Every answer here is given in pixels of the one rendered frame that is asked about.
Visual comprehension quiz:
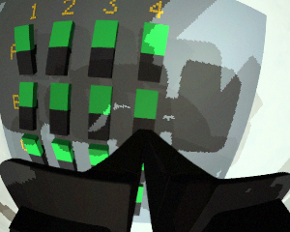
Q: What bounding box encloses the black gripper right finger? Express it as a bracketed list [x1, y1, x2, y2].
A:
[142, 130, 290, 232]

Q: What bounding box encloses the grey switch panel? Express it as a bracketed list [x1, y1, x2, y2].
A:
[0, 0, 267, 179]

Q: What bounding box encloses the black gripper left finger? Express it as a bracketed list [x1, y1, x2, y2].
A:
[0, 129, 146, 232]

